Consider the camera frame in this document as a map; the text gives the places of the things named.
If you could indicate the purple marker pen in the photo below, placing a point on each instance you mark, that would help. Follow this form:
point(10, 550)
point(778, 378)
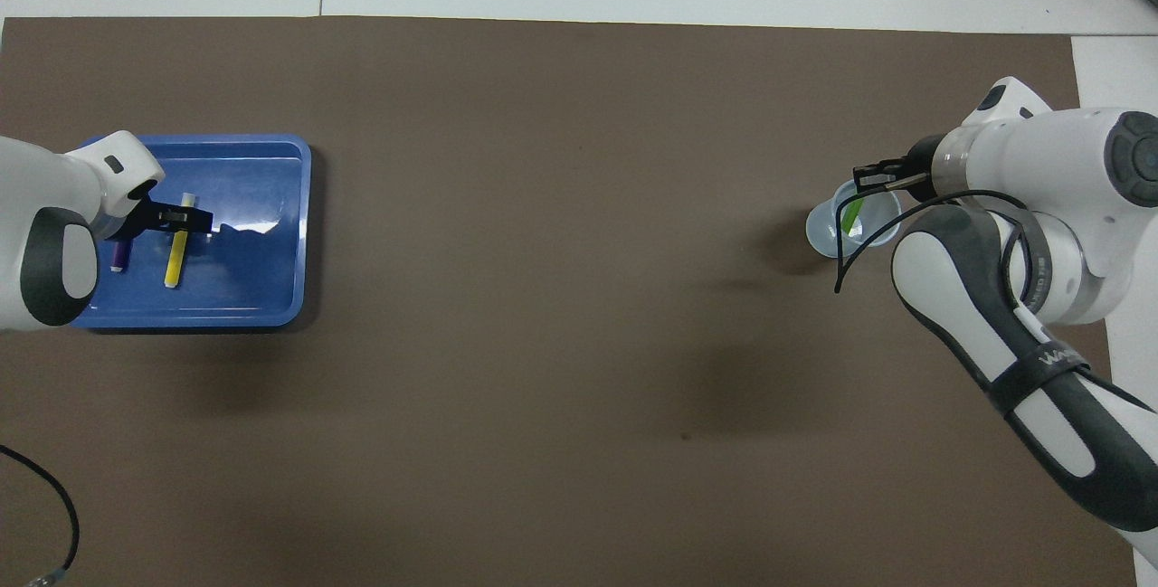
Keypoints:
point(120, 257)

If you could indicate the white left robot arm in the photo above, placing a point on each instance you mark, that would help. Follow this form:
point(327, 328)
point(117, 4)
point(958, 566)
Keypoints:
point(36, 180)

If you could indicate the yellow marker pen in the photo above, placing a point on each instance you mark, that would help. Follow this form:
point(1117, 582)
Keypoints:
point(176, 257)

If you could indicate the green marker pen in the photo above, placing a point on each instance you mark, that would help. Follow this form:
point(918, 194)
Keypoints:
point(851, 216)

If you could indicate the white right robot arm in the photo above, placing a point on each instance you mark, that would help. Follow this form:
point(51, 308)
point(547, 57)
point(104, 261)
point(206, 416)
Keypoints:
point(1040, 162)

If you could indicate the blue plastic tray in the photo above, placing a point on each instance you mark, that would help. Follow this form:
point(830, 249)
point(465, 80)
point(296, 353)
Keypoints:
point(253, 279)

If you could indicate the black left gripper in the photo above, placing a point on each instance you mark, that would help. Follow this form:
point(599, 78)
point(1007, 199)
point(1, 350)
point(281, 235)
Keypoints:
point(140, 218)

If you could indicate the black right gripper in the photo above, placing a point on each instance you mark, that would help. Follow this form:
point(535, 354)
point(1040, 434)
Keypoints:
point(923, 173)

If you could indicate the brown paper table mat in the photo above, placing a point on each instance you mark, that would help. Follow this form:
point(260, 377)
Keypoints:
point(543, 207)

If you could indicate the translucent plastic cup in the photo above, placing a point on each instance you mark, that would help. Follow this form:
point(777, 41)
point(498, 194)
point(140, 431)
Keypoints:
point(823, 239)

